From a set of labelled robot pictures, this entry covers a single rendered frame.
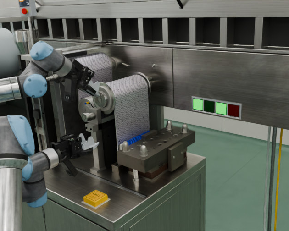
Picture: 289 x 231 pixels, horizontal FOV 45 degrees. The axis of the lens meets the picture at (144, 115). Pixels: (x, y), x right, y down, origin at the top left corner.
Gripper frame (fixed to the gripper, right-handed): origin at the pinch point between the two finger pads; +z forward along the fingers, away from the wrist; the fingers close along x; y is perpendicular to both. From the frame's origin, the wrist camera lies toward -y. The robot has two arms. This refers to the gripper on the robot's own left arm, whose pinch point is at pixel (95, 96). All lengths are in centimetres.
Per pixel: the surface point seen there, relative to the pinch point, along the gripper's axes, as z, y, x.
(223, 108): 34, 17, -43
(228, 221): 170, -25, -9
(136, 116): 23.9, 1.5, -5.9
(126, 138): 23.2, -10.0, -5.9
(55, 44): 19, 35, 75
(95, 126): 8.8, -11.2, 1.4
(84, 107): 8.6, -3.7, 13.8
